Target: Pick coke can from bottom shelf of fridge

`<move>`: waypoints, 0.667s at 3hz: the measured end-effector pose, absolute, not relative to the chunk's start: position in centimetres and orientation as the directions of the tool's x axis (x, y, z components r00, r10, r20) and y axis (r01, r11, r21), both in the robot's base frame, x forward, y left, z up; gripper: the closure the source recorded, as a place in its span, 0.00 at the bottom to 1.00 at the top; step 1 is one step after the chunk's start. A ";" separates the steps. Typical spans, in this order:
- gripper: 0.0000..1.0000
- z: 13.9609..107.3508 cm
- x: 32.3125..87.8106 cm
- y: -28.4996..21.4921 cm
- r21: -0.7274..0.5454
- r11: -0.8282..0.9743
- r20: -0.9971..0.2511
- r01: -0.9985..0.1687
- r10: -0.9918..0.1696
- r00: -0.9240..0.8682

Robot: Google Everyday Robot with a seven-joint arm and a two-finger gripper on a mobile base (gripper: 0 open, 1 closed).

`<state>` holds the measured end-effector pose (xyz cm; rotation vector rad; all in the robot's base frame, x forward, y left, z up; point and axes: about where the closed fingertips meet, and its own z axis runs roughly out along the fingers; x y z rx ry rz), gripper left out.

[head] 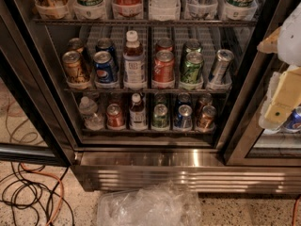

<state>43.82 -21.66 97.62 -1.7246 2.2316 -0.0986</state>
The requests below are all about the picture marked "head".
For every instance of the blue pepsi can middle shelf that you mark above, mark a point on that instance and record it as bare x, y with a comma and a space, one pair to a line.
106, 70

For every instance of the clear water bottle bottom shelf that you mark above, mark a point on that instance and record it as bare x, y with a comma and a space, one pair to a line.
91, 114

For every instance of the red-orange can middle shelf front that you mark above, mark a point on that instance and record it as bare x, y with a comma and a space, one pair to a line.
163, 70

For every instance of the red bottle top shelf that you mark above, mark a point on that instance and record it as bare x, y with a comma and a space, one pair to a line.
127, 9

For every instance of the green can shelf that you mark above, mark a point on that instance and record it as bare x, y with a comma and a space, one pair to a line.
160, 118
190, 70
160, 99
191, 45

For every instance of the blue can bottom shelf front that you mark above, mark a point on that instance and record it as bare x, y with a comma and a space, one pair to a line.
183, 118

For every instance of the clear bottle top shelf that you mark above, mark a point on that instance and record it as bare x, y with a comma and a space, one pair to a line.
164, 10

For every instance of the clear plastic bin with wrap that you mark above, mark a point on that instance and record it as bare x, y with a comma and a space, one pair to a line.
159, 205

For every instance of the red coke can bottom shelf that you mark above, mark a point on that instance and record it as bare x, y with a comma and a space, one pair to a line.
115, 119

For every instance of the green can bottom shelf front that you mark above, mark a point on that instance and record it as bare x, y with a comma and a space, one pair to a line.
160, 118

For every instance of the gold-brown can middle shelf front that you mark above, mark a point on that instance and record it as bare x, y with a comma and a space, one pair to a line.
76, 71

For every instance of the white green bottle top left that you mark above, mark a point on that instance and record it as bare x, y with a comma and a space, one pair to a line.
89, 9

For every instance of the brown tea bottle bottom shelf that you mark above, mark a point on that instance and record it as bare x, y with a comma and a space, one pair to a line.
137, 110

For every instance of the white green bottle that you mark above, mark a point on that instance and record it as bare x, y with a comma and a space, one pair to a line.
236, 10
89, 9

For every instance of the green can middle shelf rear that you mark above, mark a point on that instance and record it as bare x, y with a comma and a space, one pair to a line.
191, 45

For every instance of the gold can middle shelf rear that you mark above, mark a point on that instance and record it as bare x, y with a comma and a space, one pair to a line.
76, 44

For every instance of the orange-brown can bottom shelf front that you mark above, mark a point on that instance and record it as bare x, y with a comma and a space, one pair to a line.
205, 121

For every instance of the blue can middle shelf rear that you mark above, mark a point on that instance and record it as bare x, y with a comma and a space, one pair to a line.
106, 44

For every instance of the green can bottom shelf rear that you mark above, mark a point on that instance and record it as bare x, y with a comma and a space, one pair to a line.
160, 99

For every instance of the red can middle shelf rear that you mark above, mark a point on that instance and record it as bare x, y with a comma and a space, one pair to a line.
164, 44

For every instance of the brown can bottom shelf rear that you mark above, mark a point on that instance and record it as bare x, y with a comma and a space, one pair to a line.
203, 99

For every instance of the white green bottle top right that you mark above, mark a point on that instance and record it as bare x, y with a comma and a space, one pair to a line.
236, 10

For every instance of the tea bottle middle shelf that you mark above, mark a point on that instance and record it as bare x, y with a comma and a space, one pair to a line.
134, 76

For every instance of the blue can bottom shelf rear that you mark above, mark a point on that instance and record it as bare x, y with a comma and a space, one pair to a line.
183, 99

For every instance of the green can middle shelf front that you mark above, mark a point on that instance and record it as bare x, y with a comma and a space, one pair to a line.
190, 70

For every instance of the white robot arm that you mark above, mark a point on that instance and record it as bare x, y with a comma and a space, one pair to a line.
289, 52

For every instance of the stainless steel fridge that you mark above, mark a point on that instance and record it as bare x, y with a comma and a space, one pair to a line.
235, 157

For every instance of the tan bottle top shelf left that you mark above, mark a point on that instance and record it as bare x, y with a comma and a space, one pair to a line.
55, 9

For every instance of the blue can in right compartment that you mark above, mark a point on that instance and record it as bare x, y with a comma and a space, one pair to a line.
293, 123

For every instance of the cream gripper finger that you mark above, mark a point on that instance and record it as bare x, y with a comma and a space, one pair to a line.
269, 44
286, 98

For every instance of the slim silver can middle shelf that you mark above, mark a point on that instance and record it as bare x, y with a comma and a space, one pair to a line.
222, 61

